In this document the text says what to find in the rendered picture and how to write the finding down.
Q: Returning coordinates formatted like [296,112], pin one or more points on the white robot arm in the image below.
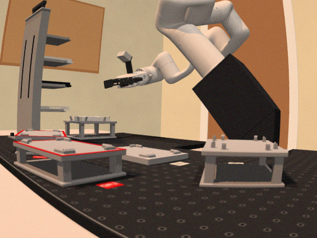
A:
[177,20]

